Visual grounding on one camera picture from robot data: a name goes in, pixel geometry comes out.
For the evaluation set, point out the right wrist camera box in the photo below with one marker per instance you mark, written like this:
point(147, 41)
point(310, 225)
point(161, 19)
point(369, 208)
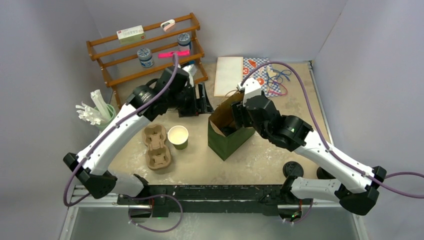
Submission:
point(251, 88)

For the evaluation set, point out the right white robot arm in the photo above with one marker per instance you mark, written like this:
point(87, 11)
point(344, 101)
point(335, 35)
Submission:
point(351, 185)

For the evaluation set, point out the blue checkered paper bag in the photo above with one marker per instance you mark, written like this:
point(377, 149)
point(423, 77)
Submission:
point(250, 63)

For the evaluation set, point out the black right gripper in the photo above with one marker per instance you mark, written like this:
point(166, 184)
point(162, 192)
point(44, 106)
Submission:
point(239, 109)

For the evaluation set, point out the blue lidded jar right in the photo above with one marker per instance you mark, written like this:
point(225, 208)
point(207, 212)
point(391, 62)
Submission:
point(184, 42)

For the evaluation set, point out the pink marker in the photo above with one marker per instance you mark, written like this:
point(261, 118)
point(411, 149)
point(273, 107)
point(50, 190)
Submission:
point(172, 54)

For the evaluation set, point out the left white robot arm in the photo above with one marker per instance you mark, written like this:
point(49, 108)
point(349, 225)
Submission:
point(91, 164)

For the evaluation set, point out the blue lidded jar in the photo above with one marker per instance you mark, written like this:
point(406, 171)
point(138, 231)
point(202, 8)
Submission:
point(184, 42)
point(145, 57)

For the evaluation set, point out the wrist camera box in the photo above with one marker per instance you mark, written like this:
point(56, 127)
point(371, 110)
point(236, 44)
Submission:
point(251, 88)
point(191, 69)

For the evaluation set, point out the blue lidded jar left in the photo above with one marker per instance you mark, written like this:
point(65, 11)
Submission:
point(145, 57)

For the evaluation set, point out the white paper cup stack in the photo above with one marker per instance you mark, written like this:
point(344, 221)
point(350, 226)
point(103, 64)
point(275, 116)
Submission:
point(178, 136)

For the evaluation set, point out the green straw holder cup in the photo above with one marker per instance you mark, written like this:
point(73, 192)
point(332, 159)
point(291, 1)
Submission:
point(112, 113)

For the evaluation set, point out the pink white clip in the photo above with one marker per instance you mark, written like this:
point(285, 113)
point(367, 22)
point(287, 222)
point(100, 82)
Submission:
point(168, 25)

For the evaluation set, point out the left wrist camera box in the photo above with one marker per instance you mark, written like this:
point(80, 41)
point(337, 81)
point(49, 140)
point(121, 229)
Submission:
point(191, 69)

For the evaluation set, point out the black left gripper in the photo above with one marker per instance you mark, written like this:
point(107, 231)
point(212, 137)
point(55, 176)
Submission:
point(201, 105)

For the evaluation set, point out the green paper bag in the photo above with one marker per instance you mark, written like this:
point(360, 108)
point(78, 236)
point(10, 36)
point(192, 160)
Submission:
point(225, 146)

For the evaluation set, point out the white paper bag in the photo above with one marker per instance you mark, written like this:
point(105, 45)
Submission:
point(229, 72)

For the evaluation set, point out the white green box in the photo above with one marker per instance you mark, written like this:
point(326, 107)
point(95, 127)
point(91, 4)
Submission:
point(131, 35)

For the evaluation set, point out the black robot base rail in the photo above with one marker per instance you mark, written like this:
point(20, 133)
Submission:
point(266, 199)

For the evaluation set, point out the wooden shelf rack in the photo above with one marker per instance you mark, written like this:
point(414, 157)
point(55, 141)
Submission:
point(119, 63)

